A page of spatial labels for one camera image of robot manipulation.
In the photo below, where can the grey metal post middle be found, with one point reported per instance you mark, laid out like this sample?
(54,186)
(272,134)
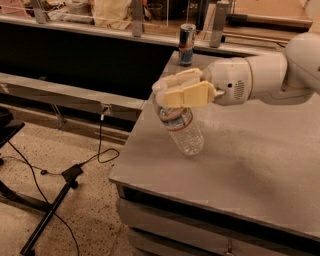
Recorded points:
(137,18)

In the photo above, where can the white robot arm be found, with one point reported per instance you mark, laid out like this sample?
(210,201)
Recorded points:
(287,78)

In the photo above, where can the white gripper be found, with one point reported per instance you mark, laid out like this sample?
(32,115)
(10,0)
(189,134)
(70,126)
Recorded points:
(229,80)

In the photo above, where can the grey table drawer front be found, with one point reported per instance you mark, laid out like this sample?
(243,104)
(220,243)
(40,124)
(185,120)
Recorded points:
(164,233)

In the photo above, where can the silver blue energy drink can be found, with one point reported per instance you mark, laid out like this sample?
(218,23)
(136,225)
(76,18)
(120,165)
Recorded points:
(186,43)

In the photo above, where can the grey metal post right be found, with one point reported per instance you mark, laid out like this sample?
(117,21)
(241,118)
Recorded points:
(219,18)

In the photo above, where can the cream cloth bag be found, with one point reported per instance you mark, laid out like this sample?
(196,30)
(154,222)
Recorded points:
(113,14)

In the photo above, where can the grey metal post left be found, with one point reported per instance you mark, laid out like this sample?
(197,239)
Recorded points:
(39,12)

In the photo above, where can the grey metal rail beam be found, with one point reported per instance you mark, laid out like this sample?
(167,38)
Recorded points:
(96,102)

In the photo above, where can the grey metal post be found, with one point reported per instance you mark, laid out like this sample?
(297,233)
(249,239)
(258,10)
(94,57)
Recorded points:
(137,18)
(39,12)
(219,18)

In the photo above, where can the black metal floor stand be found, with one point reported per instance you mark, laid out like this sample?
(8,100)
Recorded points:
(9,127)

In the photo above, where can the clear plastic water bottle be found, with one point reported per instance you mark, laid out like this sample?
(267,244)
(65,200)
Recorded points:
(180,124)

